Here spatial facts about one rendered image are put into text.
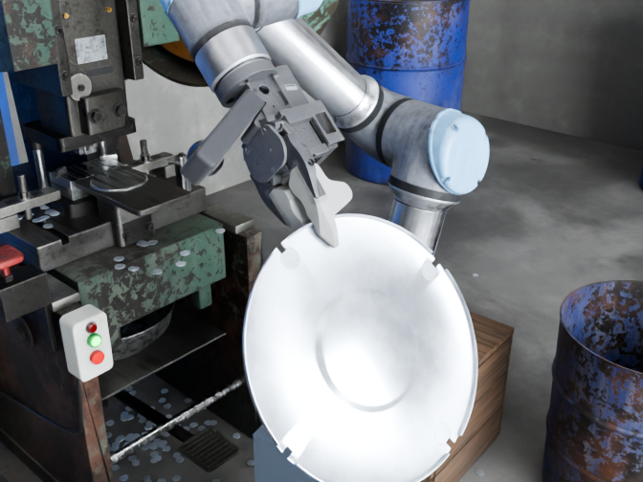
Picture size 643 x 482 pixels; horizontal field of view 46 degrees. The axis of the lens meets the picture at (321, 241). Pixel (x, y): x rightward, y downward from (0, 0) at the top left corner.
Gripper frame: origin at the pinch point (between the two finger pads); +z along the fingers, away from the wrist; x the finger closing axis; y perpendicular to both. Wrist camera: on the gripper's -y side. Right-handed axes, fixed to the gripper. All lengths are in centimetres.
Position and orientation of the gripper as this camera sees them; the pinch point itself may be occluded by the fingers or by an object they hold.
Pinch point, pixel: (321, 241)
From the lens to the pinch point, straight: 78.9
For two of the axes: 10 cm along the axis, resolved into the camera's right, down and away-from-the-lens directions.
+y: 7.1, -3.1, 6.3
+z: 5.0, 8.6, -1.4
